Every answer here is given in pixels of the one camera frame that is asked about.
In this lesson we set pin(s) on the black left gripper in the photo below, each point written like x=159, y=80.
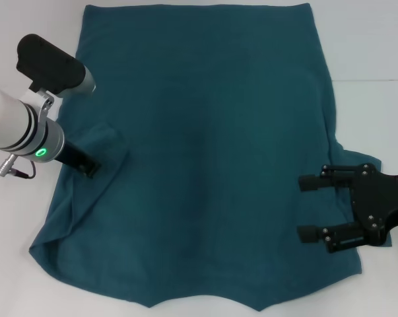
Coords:
x=71, y=155

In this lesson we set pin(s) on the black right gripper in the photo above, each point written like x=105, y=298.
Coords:
x=377, y=198

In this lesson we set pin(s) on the teal blue t-shirt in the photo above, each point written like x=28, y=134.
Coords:
x=202, y=148

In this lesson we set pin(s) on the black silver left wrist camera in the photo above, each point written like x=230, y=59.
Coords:
x=50, y=69

